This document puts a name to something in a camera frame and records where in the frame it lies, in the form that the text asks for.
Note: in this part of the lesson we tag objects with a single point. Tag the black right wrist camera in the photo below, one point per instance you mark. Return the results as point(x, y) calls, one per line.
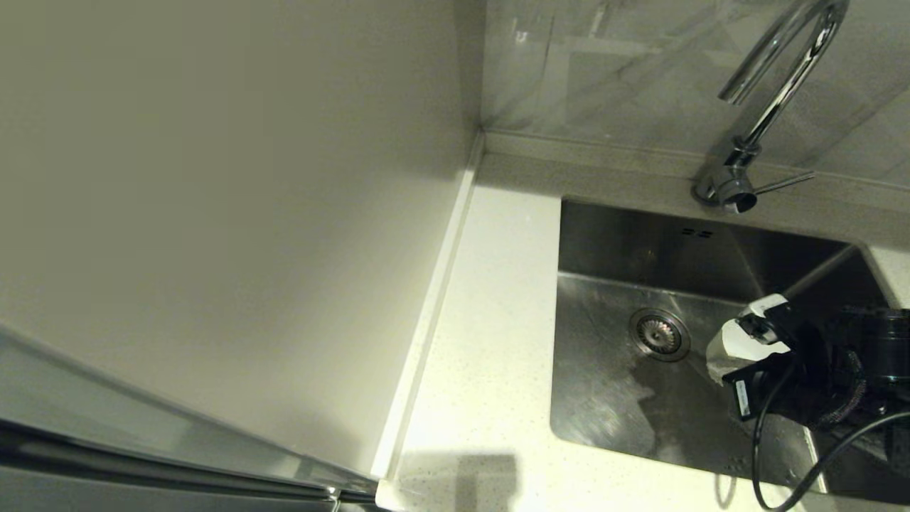
point(743, 395)

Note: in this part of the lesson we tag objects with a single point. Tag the stainless steel appliance door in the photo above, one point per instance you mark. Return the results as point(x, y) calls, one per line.
point(106, 455)

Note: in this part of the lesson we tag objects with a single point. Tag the chrome gooseneck faucet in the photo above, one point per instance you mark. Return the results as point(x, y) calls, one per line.
point(731, 186)

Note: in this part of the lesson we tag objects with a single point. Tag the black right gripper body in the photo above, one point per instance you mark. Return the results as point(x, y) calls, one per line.
point(817, 377)

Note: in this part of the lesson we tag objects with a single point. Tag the white ceramic bowl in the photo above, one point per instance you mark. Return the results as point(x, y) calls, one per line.
point(736, 352)

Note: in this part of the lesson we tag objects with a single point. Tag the stainless steel sink basin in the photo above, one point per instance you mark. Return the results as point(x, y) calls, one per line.
point(611, 398)

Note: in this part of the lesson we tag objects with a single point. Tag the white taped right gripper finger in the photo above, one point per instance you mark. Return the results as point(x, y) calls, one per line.
point(766, 306)

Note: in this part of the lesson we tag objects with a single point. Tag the round metal drain strainer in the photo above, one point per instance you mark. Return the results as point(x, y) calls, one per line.
point(660, 334)

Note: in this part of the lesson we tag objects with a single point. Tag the white countertop upstand trim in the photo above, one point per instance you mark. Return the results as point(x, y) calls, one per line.
point(434, 306)

